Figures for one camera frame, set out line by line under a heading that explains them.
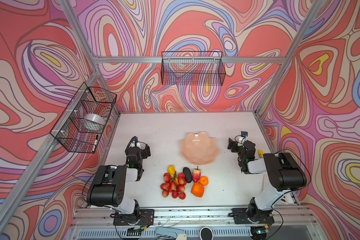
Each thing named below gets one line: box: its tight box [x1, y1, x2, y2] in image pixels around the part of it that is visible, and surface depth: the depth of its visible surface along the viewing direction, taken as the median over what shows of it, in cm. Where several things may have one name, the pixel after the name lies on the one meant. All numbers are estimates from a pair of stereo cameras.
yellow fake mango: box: [167, 165, 179, 182], surface depth 88 cm
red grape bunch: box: [160, 171, 187, 200], surface depth 80 cm
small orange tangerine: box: [199, 176, 209, 186], surface depth 84 cm
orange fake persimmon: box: [191, 182, 205, 198], surface depth 79 cm
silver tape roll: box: [83, 113, 106, 127], surface depth 75 cm
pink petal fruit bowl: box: [180, 132, 220, 166], surface depth 100 cm
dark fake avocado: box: [182, 167, 193, 183], surface depth 85 cm
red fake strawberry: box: [192, 166, 201, 182], surface depth 86 cm
